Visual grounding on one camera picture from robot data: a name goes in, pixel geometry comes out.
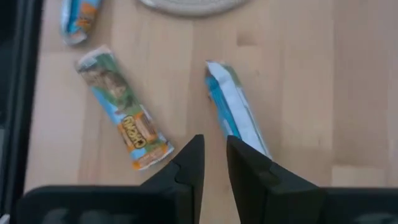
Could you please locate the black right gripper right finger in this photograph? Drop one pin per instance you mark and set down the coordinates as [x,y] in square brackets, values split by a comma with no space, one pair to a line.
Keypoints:
[264,193]

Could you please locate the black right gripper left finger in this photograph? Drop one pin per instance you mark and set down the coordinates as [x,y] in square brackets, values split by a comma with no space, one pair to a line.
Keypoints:
[189,174]

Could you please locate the blue white granola bar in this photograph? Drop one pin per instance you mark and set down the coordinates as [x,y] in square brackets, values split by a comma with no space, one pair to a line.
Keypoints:
[236,105]

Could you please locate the orange green Chewy granola bar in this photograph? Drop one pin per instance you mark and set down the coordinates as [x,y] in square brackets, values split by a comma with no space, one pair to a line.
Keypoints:
[124,105]

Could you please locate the blue orange granola bar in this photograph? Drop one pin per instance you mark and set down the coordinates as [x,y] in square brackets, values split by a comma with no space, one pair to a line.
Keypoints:
[77,21]

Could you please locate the grey woven round mat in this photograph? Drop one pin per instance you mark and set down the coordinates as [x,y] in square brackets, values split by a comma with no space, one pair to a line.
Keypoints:
[192,7]

